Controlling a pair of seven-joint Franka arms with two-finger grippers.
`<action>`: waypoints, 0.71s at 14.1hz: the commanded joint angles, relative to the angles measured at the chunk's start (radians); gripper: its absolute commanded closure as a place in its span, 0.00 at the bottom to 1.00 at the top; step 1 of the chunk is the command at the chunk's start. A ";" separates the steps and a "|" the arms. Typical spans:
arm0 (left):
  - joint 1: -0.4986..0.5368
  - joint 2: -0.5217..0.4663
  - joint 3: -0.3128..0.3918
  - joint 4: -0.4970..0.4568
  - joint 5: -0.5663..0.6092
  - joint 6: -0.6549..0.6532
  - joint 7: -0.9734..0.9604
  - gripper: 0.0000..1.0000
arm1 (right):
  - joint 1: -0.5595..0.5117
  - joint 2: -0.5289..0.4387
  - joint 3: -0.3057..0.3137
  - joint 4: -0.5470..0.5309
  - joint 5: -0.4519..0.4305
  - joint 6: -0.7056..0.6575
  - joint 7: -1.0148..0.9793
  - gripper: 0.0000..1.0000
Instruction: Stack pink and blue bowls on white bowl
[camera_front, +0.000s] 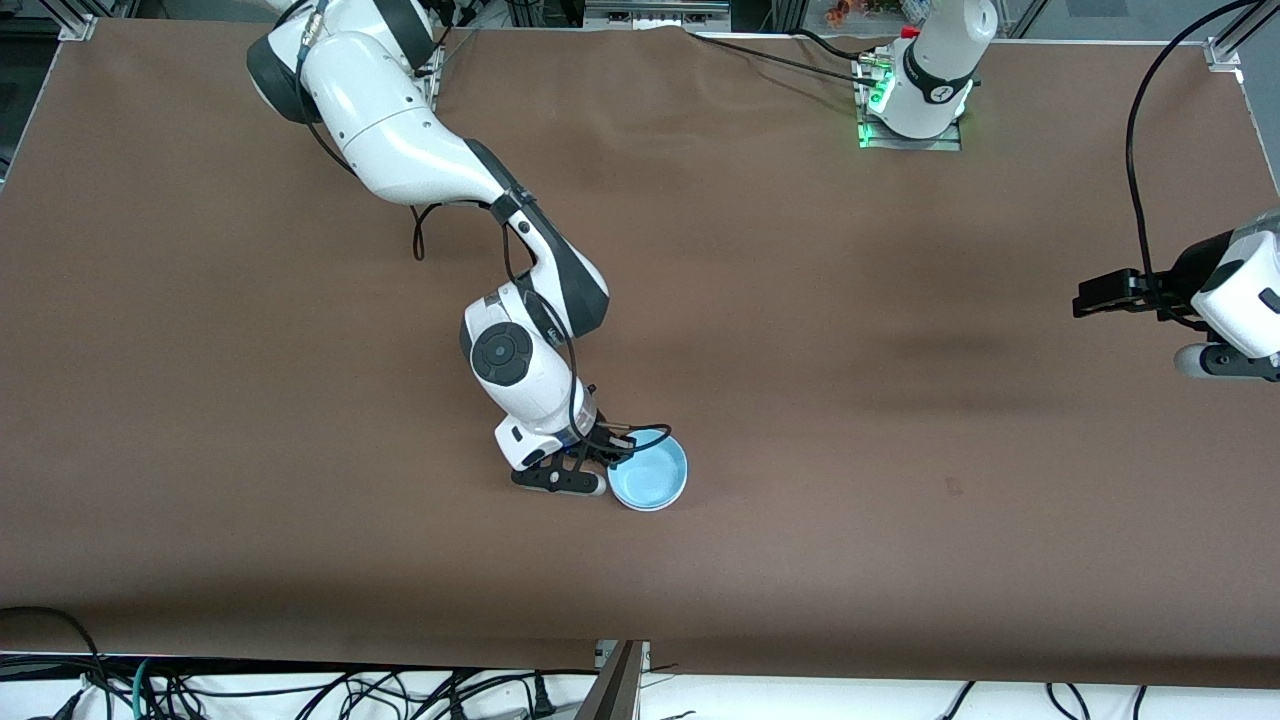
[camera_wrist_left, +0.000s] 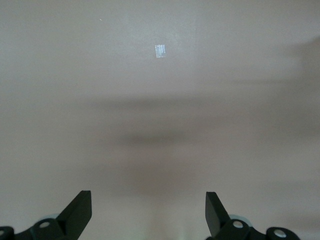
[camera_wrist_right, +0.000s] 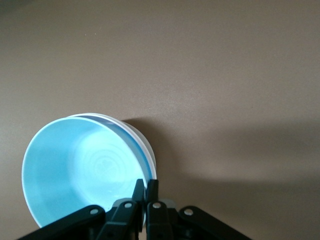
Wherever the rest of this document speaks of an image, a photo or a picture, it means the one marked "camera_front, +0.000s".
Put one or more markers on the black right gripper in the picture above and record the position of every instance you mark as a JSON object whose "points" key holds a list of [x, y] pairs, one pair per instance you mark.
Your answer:
{"points": [[597, 441]]}

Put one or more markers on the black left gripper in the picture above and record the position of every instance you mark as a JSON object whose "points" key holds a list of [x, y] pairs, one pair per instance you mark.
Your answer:
{"points": [[1180, 273]]}

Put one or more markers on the blue bowl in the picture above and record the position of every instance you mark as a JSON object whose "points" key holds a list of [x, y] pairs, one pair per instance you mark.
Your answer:
{"points": [[648, 475]]}

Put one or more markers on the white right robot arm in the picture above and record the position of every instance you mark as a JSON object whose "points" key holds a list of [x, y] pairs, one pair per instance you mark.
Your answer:
{"points": [[400, 140]]}

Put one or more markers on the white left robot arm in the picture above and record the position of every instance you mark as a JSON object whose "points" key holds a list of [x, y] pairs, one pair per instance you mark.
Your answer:
{"points": [[940, 70]]}

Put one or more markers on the brown table cover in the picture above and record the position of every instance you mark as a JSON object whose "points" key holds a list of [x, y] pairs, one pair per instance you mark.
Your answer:
{"points": [[800, 300]]}

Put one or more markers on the black power plug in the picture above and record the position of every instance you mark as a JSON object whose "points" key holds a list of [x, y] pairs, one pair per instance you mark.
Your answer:
{"points": [[542, 695]]}

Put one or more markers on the orange decorative items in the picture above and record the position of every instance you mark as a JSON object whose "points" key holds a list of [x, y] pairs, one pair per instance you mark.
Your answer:
{"points": [[860, 10]]}

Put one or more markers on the grey power strip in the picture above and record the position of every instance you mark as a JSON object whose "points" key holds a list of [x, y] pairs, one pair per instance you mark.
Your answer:
{"points": [[655, 12]]}

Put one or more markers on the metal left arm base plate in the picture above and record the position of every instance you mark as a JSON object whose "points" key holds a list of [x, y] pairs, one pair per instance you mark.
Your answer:
{"points": [[945, 144]]}

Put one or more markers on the grey metal post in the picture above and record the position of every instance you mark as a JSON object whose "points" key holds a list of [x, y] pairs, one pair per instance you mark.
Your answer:
{"points": [[612, 690]]}

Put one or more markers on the aluminium frame corner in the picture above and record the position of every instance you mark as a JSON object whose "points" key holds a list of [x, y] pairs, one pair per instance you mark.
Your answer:
{"points": [[1235, 45], [78, 25]]}

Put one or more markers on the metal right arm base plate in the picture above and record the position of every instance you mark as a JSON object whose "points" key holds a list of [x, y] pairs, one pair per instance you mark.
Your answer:
{"points": [[432, 75]]}

